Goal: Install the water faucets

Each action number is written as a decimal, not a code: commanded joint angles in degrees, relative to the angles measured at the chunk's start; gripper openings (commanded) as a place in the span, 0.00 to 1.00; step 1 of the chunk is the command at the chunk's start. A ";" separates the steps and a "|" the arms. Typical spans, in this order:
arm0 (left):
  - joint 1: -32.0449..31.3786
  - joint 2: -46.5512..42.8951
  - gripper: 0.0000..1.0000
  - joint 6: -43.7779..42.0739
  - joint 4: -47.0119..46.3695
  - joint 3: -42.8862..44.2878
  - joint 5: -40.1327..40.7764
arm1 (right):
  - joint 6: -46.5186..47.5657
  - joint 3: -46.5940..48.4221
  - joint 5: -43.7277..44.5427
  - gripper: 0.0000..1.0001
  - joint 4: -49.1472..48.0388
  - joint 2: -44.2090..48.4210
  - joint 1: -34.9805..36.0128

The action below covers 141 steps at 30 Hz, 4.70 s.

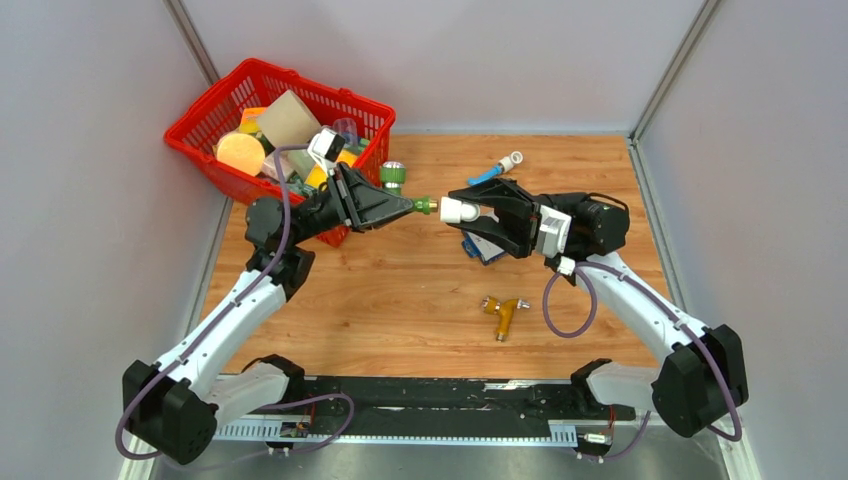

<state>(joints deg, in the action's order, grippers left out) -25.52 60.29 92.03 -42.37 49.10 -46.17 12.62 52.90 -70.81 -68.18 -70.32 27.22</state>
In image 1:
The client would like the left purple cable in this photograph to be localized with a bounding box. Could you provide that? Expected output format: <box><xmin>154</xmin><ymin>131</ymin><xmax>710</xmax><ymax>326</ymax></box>
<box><xmin>115</xmin><ymin>144</ymin><xmax>357</xmax><ymax>462</ymax></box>

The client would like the pale green soap bar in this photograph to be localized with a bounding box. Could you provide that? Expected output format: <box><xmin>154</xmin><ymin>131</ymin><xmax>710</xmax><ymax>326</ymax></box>
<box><xmin>287</xmin><ymin>149</ymin><xmax>316</xmax><ymax>181</ymax></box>

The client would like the red plastic shopping basket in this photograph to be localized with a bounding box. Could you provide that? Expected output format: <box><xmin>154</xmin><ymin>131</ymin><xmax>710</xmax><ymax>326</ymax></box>
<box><xmin>163</xmin><ymin>58</ymin><xmax>396</xmax><ymax>205</ymax></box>

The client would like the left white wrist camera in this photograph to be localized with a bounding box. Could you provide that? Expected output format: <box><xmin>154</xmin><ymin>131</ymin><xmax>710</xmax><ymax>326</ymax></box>
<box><xmin>306</xmin><ymin>127</ymin><xmax>346</xmax><ymax>175</ymax></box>

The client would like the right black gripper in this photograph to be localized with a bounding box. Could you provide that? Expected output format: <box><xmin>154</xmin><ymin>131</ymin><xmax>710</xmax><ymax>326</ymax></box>
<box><xmin>446</xmin><ymin>179</ymin><xmax>588</xmax><ymax>258</ymax></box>

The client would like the orange packet in basket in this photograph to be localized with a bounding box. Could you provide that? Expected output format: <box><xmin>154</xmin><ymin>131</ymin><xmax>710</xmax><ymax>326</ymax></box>
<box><xmin>237</xmin><ymin>107</ymin><xmax>266</xmax><ymax>135</ymax></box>

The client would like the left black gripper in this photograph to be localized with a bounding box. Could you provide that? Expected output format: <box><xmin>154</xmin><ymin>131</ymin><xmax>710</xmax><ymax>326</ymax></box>
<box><xmin>287</xmin><ymin>161</ymin><xmax>417</xmax><ymax>247</ymax></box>

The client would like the pink wrapped soap bar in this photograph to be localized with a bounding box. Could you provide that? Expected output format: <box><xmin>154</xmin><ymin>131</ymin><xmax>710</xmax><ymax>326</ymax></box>
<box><xmin>260</xmin><ymin>151</ymin><xmax>296</xmax><ymax>183</ymax></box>

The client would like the razor blister pack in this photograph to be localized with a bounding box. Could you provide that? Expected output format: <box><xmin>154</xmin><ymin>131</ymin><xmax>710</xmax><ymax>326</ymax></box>
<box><xmin>461</xmin><ymin>231</ymin><xmax>507</xmax><ymax>266</ymax></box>

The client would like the white pipe elbow fitting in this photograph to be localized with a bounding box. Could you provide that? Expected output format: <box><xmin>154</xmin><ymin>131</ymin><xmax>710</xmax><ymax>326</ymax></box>
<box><xmin>438</xmin><ymin>197</ymin><xmax>481</xmax><ymax>224</ymax></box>

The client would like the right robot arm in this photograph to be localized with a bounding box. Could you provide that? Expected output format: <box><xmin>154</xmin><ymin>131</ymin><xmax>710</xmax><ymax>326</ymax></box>
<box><xmin>439</xmin><ymin>177</ymin><xmax>749</xmax><ymax>442</ymax></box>

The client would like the orange round sponge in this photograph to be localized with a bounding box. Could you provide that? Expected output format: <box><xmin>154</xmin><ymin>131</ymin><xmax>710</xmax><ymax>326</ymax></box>
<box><xmin>214</xmin><ymin>132</ymin><xmax>266</xmax><ymax>176</ymax></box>

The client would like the yellow brass faucet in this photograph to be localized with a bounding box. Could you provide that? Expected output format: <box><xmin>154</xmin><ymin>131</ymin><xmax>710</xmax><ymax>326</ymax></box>
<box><xmin>481</xmin><ymin>296</ymin><xmax>531</xmax><ymax>342</ymax></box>

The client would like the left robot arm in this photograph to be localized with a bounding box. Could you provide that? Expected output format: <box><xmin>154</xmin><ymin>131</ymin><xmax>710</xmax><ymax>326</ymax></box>
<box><xmin>114</xmin><ymin>164</ymin><xmax>415</xmax><ymax>465</ymax></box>

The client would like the green water faucet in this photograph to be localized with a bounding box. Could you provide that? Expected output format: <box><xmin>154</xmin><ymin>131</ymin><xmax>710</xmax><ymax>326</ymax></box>
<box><xmin>379</xmin><ymin>161</ymin><xmax>438</xmax><ymax>215</ymax></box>

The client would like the blue faucet with white fitting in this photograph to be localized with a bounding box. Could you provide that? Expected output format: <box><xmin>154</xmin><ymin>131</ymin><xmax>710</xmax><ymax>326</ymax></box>
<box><xmin>467</xmin><ymin>151</ymin><xmax>524</xmax><ymax>186</ymax></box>

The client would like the brown cardboard box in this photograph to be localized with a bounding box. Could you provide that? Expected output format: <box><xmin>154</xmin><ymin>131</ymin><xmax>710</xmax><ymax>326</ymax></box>
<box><xmin>257</xmin><ymin>90</ymin><xmax>322</xmax><ymax>147</ymax></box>

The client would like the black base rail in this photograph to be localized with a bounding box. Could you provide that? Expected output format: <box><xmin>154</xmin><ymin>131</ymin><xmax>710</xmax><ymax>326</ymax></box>
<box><xmin>285</xmin><ymin>376</ymin><xmax>636</xmax><ymax>438</ymax></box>

